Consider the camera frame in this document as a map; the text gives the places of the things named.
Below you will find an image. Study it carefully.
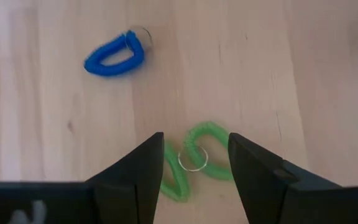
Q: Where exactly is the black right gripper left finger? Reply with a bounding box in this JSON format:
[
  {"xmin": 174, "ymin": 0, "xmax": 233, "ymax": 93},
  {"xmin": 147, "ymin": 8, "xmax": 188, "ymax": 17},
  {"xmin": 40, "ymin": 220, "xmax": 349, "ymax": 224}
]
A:
[{"xmin": 85, "ymin": 131, "xmax": 165, "ymax": 224}]

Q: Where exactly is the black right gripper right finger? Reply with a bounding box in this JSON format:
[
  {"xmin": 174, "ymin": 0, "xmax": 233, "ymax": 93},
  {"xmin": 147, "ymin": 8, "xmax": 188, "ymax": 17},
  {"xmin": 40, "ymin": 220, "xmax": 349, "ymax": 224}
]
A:
[{"xmin": 227, "ymin": 132, "xmax": 354, "ymax": 224}]

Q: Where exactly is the green spring keychain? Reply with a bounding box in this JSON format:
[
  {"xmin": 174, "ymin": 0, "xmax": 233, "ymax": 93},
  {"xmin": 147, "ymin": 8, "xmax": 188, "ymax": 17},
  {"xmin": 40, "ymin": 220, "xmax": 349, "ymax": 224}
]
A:
[
  {"xmin": 159, "ymin": 141, "xmax": 191, "ymax": 203},
  {"xmin": 178, "ymin": 121, "xmax": 234, "ymax": 181}
]

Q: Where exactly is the blue spring keychain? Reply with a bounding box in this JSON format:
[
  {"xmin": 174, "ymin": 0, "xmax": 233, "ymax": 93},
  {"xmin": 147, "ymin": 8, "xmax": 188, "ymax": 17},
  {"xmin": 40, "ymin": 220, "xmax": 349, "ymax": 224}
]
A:
[{"xmin": 83, "ymin": 25, "xmax": 154, "ymax": 78}]

